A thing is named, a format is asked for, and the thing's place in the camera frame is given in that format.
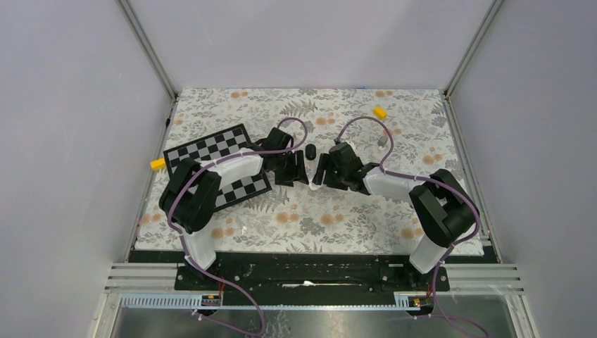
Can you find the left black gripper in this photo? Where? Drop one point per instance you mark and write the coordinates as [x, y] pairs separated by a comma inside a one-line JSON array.
[[296, 172]]

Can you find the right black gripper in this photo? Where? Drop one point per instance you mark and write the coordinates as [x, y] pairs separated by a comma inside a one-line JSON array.
[[326, 162]]

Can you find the black earbud charging case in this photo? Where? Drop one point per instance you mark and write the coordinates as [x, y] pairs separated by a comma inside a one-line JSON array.
[[310, 152]]

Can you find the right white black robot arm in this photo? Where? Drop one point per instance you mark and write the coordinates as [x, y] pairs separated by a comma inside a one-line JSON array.
[[442, 206]]

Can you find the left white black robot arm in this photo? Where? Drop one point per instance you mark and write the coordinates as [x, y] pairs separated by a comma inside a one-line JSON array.
[[219, 171]]

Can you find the small grey block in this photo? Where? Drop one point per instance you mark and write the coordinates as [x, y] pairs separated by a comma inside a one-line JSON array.
[[382, 141]]

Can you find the yellow block right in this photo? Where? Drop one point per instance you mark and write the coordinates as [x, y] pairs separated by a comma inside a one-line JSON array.
[[380, 113]]

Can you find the yellow block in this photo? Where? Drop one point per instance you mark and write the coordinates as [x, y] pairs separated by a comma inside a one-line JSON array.
[[158, 164], [380, 113]]

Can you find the yellow block left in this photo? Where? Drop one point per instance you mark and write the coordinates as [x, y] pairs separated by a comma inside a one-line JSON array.
[[158, 164]]

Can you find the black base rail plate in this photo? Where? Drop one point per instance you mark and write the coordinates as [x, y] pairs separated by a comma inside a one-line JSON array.
[[307, 279]]

